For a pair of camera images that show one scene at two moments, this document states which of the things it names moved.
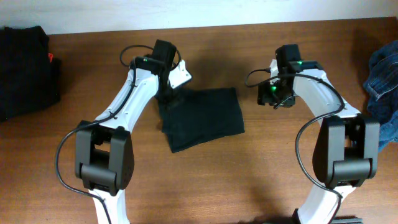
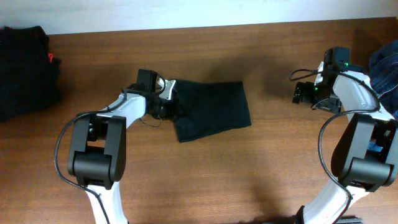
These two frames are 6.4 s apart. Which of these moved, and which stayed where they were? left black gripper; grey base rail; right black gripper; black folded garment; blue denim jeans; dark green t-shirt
Moved: left black gripper; right black gripper; dark green t-shirt
Stayed: grey base rail; black folded garment; blue denim jeans
